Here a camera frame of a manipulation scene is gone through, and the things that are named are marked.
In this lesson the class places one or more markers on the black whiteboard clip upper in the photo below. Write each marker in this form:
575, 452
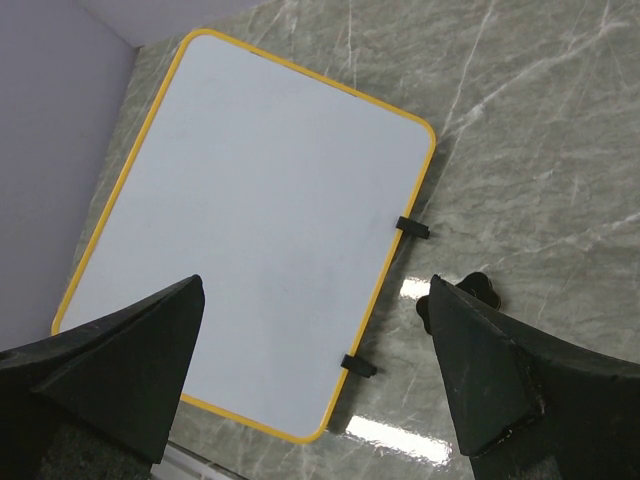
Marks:
413, 228

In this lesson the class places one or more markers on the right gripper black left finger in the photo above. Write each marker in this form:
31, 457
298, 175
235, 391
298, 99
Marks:
98, 401

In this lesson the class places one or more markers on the yellow framed whiteboard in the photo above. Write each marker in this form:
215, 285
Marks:
281, 189

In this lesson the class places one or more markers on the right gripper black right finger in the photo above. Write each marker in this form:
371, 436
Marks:
528, 405

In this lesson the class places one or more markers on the yellow whiteboard eraser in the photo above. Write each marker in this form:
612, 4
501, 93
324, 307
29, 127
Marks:
476, 284

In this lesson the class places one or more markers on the black whiteboard clip lower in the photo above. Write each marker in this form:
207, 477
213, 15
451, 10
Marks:
358, 366

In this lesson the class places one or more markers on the black whiteboard clip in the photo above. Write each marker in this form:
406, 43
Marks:
358, 366
413, 228

